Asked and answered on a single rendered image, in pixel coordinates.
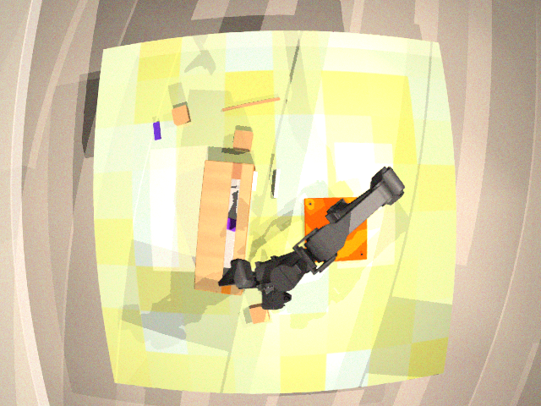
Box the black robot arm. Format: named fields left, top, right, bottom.
left=257, top=166, right=405, bottom=310

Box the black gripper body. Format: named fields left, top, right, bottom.
left=230, top=255, right=281, bottom=288

